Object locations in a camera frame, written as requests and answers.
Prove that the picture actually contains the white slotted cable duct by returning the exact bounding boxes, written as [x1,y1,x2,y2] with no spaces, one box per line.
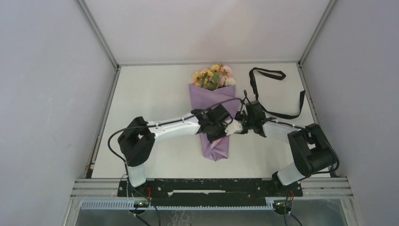
[80,200,275,210]

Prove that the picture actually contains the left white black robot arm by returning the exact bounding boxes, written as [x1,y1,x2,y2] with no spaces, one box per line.
[110,102,244,196]

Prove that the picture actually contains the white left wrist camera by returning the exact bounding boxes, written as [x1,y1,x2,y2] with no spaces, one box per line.
[225,120,243,136]

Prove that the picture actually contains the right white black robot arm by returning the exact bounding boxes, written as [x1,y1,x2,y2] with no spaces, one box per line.
[235,97,340,196]

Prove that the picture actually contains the purple pink wrapping paper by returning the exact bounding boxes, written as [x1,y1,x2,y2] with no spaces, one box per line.
[189,84,240,161]

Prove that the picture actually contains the pink bud fake flower stem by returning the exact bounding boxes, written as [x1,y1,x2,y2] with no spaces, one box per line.
[218,65,232,86]

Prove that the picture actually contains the black ribbon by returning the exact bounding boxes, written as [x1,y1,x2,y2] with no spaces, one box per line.
[248,67,305,120]

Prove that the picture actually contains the right circuit board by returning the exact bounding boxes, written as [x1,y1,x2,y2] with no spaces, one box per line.
[273,202,293,209]

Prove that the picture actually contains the white fake flower stem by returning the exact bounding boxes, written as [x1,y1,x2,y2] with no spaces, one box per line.
[224,77,236,87]

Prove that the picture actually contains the left green circuit board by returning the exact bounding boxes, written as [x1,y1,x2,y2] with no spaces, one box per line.
[134,202,151,209]

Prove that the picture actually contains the yellow fake flower stem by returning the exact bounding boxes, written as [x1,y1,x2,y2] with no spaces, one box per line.
[192,65,222,91]

